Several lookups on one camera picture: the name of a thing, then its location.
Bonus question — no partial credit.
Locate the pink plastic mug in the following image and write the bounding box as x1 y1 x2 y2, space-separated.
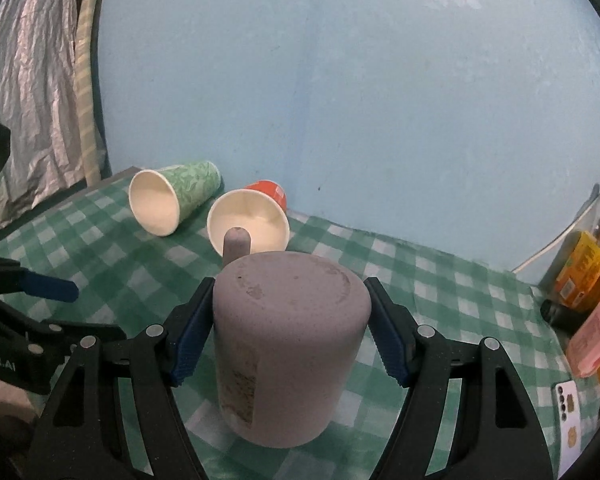
212 228 372 448

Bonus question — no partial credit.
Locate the green patterned paper cup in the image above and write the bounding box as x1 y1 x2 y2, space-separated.
128 160 222 236

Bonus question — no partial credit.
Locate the red paper cup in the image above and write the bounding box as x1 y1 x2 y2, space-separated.
207 188 290 255

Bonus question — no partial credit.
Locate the person's left hand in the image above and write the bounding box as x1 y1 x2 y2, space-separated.
0 380 38 424

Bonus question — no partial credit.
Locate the white smartphone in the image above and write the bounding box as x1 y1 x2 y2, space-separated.
554 380 582 478

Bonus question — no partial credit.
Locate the green checkered tablecloth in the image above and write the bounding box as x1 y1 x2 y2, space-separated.
0 181 569 479

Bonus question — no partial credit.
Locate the black round object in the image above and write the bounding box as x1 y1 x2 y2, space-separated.
540 299 588 337

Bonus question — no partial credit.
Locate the pink bottle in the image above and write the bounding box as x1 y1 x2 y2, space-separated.
566 303 600 378

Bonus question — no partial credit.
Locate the silver foil curtain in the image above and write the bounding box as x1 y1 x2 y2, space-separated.
0 0 85 229

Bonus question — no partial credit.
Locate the beige striped pole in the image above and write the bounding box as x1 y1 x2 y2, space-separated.
73 0 106 186

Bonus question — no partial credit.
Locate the white cable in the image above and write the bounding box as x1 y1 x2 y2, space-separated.
509 183 600 276

